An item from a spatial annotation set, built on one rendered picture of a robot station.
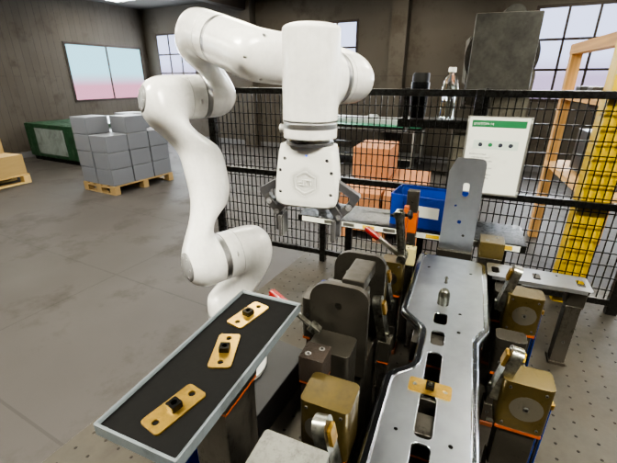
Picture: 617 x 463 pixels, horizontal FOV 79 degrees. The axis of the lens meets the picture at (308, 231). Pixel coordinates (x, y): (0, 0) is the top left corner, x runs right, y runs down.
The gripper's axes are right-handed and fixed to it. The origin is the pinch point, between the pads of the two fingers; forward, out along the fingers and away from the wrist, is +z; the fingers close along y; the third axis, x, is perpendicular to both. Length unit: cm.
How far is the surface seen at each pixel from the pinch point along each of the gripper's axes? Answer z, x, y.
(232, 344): 18.0, -10.6, -10.5
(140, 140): 69, 434, -378
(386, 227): 32, 87, 10
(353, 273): 15.4, 15.3, 6.4
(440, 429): 33.8, -4.5, 26.3
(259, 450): 23.1, -24.4, -0.3
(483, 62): -46, 590, 110
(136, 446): 18.2, -31.4, -13.6
